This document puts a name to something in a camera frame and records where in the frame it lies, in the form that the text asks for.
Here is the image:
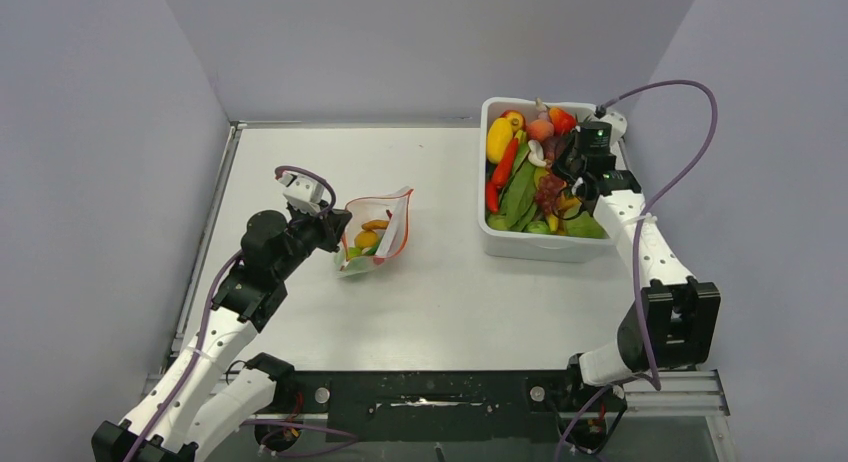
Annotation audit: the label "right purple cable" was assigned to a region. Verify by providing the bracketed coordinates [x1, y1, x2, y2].
[555, 79, 719, 462]

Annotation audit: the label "white toy mushroom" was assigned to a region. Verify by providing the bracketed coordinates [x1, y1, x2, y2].
[527, 139, 548, 168]

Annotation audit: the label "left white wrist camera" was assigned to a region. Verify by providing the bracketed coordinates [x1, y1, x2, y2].
[275, 166, 334, 216]

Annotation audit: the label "purple toy grapes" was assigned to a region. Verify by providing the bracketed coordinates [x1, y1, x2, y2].
[534, 173, 566, 215]

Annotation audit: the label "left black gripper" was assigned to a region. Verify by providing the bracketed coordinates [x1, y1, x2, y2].
[274, 198, 351, 281]

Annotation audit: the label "clear zip top bag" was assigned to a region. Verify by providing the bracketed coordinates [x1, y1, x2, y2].
[334, 186, 413, 277]

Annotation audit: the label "white plastic food bin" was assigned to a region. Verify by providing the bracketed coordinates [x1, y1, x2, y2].
[476, 97, 616, 263]

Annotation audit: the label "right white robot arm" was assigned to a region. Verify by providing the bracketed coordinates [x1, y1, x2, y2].
[552, 121, 721, 409]

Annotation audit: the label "aluminium frame rail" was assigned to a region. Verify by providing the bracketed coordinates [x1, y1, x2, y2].
[135, 371, 730, 421]

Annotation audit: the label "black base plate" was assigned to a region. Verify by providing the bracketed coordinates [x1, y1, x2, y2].
[256, 369, 627, 449]

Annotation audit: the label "yellow toy mango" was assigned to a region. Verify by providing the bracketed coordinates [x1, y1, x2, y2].
[485, 117, 514, 164]

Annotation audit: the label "green toy cabbage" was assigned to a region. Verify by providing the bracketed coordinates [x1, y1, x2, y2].
[564, 212, 607, 239]

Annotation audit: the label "yellow toy lemon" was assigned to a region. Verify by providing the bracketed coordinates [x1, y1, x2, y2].
[354, 230, 381, 250]

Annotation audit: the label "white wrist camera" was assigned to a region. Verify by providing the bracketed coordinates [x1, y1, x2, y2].
[594, 108, 628, 144]
[275, 166, 334, 216]

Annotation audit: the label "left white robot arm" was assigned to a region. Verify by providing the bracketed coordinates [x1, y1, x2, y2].
[92, 207, 352, 461]

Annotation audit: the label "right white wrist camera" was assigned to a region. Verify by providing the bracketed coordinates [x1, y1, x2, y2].
[594, 108, 628, 144]

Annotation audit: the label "toy peach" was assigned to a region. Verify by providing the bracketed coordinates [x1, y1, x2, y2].
[526, 119, 555, 142]

